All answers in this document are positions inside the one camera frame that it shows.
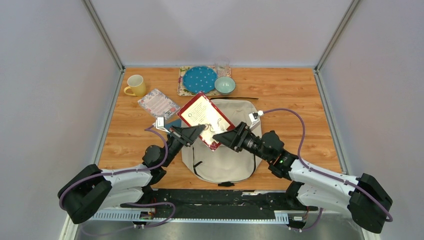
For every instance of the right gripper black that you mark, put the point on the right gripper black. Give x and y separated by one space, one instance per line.
235 137

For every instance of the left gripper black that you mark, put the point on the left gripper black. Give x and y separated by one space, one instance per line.
192 132

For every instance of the blue leather wallet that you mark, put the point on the blue leather wallet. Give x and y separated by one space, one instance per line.
174 123

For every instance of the red white book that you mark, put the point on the red white book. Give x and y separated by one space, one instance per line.
200 110

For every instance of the beige canvas backpack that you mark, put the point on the beige canvas backpack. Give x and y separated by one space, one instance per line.
223 166

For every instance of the floral cover book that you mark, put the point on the floral cover book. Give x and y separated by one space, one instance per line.
157 104

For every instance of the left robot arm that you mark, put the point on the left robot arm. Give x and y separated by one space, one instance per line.
94 189

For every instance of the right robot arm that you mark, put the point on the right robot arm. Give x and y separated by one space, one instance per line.
361 198

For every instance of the light teal bowl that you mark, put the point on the light teal bowl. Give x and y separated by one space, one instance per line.
224 85

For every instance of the blue polka dot plate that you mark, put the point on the blue polka dot plate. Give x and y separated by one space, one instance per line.
199 79

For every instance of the clear drinking glass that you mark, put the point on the clear drinking glass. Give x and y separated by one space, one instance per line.
221 65

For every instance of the yellow mug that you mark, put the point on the yellow mug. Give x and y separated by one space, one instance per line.
136 86

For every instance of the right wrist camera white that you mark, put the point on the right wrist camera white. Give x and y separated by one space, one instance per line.
254 118

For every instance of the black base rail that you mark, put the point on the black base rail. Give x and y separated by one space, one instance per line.
225 204

